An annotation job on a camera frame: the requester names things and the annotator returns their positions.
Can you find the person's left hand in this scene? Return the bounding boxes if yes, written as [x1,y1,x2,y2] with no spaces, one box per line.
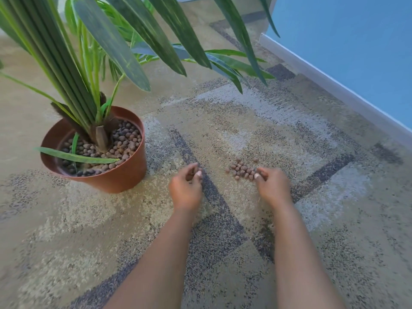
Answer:
[168,163,203,212]

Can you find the green palm plant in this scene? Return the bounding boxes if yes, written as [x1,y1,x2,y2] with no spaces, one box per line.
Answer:
[0,0,280,164]

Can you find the terracotta plastic plant pot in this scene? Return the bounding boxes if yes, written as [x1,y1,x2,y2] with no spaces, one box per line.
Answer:
[40,106,148,194]

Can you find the person's right forearm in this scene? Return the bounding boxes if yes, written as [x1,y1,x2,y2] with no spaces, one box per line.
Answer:
[269,199,346,309]

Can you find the pile of spilled clay pebbles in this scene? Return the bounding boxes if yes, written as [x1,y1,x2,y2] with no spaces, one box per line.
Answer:
[225,158,261,182]

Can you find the white baseboard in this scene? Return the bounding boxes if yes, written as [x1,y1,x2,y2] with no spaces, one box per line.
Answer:
[259,33,412,150]

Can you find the person's right hand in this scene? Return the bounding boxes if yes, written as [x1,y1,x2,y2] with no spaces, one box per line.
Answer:
[254,167,293,209]

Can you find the person's left forearm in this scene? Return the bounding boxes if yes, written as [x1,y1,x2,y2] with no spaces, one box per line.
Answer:
[104,203,201,309]

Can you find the clay pebbles filling pot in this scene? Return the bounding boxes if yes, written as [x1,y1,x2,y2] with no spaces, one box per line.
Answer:
[58,120,143,177]

